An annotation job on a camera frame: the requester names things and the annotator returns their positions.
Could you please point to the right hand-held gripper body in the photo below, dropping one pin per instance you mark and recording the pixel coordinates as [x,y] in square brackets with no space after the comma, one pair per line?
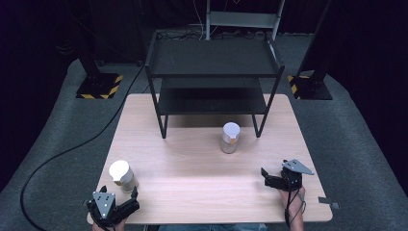
[292,181]

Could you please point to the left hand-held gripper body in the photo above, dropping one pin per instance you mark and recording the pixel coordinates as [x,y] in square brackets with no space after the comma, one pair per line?
[104,205]

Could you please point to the glass jar with white lid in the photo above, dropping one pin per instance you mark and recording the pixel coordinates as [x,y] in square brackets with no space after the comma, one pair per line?
[123,176]
[230,138]

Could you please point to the black two-tier metal shelf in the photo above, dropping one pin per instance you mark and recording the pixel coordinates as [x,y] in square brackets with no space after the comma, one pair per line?
[211,59]

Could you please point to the person's right hand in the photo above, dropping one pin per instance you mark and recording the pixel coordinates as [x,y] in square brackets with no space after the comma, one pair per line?
[296,200]

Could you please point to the person's left hand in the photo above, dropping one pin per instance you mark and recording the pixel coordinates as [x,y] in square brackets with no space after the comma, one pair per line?
[120,226]

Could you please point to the grey tape strip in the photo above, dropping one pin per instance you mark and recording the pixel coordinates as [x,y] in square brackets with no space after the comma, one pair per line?
[328,202]
[85,202]

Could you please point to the grey metal stand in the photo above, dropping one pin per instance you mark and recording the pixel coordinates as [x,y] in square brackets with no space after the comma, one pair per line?
[242,19]

